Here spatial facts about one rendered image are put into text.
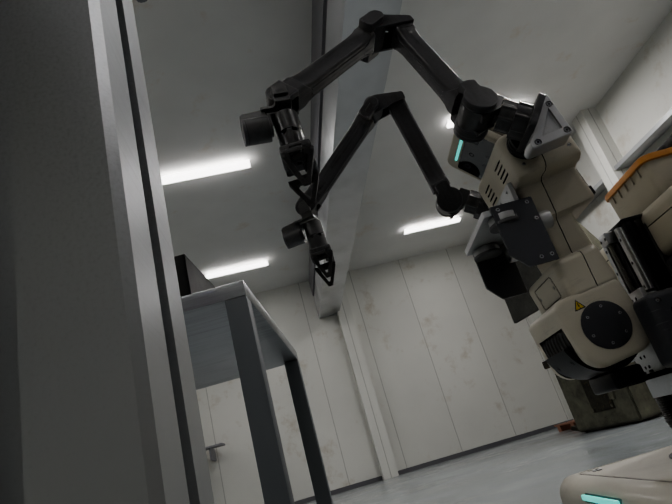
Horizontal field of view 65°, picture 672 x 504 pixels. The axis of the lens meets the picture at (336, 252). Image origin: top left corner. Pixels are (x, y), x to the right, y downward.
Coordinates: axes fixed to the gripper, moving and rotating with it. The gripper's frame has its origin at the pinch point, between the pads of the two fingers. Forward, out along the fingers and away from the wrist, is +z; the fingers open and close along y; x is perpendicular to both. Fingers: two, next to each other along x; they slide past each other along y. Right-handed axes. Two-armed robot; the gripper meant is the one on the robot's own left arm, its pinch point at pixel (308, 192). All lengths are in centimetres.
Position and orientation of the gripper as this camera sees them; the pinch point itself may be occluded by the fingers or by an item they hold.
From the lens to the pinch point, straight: 108.8
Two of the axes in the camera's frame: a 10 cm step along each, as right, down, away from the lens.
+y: -0.6, -3.7, -9.3
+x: 9.6, -2.9, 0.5
